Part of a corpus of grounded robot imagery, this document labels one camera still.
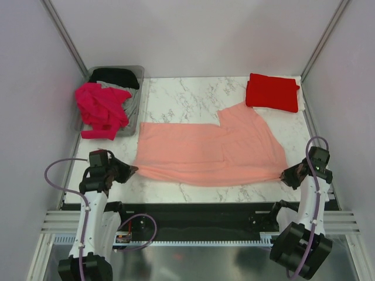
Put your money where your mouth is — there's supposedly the magenta t shirt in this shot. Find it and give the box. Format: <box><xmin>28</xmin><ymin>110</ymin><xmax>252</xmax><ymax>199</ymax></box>
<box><xmin>75</xmin><ymin>83</ymin><xmax>132</xmax><ymax>141</ymax></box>

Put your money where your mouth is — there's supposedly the grey plastic bin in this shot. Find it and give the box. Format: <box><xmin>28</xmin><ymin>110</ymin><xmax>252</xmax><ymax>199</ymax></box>
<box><xmin>77</xmin><ymin>66</ymin><xmax>144</xmax><ymax>137</ymax></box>

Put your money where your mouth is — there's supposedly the salmon pink t shirt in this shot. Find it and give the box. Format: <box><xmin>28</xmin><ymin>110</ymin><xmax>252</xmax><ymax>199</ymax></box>
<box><xmin>134</xmin><ymin>103</ymin><xmax>287</xmax><ymax>187</ymax></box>

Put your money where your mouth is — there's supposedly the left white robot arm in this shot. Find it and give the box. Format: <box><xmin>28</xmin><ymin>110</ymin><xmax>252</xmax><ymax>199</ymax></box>
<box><xmin>58</xmin><ymin>150</ymin><xmax>138</xmax><ymax>280</ymax></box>

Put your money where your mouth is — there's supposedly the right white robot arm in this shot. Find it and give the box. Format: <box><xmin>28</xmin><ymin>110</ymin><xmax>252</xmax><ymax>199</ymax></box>
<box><xmin>268</xmin><ymin>146</ymin><xmax>333</xmax><ymax>280</ymax></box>

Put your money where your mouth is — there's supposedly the folded white t shirt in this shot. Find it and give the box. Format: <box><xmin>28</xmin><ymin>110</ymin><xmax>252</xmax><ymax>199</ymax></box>
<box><xmin>251</xmin><ymin>74</ymin><xmax>307</xmax><ymax>114</ymax></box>

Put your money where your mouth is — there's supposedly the grey t shirt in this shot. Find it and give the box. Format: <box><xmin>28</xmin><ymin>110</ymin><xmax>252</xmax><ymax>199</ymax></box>
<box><xmin>97</xmin><ymin>81</ymin><xmax>138</xmax><ymax>124</ymax></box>

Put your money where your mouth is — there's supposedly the folded red t shirt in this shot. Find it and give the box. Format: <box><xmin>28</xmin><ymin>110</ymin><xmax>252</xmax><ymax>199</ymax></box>
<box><xmin>245</xmin><ymin>73</ymin><xmax>301</xmax><ymax>114</ymax></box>

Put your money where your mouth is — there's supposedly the black t shirt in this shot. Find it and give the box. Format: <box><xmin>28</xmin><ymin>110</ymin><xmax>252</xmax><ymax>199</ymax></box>
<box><xmin>88</xmin><ymin>67</ymin><xmax>140</xmax><ymax>90</ymax></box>

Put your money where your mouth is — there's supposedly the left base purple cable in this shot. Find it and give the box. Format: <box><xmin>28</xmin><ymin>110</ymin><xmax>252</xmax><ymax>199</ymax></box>
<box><xmin>112</xmin><ymin>213</ymin><xmax>158</xmax><ymax>252</ymax></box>

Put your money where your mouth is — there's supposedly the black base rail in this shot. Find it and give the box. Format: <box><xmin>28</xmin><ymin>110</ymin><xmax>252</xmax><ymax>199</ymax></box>
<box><xmin>105</xmin><ymin>200</ymin><xmax>287</xmax><ymax>241</ymax></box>

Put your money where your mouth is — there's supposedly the white slotted cable duct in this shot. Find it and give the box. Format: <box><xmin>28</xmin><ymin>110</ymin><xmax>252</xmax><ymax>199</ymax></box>
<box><xmin>53</xmin><ymin>232</ymin><xmax>273</xmax><ymax>247</ymax></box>

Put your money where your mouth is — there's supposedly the right aluminium frame post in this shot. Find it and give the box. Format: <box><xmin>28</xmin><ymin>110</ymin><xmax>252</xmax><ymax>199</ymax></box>
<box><xmin>301</xmin><ymin>0</ymin><xmax>352</xmax><ymax>83</ymax></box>

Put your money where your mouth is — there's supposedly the aluminium frame post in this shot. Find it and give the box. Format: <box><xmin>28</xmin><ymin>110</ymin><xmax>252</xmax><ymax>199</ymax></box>
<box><xmin>301</xmin><ymin>0</ymin><xmax>352</xmax><ymax>83</ymax></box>
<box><xmin>40</xmin><ymin>0</ymin><xmax>89</xmax><ymax>80</ymax></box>

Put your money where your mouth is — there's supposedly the left aluminium frame post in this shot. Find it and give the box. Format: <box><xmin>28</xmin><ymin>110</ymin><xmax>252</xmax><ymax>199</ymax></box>
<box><xmin>40</xmin><ymin>0</ymin><xmax>89</xmax><ymax>80</ymax></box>

